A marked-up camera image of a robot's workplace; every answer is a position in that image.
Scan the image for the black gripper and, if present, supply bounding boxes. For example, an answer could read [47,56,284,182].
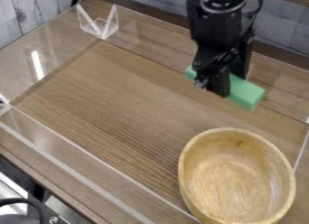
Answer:
[186,0,259,98]

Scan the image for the green rectangular block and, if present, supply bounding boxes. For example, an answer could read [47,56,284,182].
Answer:
[185,65,267,111]

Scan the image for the wooden bowl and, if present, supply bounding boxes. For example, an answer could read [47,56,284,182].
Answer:
[178,127,296,224]

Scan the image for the clear acrylic corner bracket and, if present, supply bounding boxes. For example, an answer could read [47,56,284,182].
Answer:
[77,5,118,40]

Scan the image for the black metal stand bracket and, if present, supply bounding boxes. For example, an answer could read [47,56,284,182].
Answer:
[23,191,71,224]

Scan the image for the black cable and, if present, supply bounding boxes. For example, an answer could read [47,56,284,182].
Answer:
[0,198,43,224]

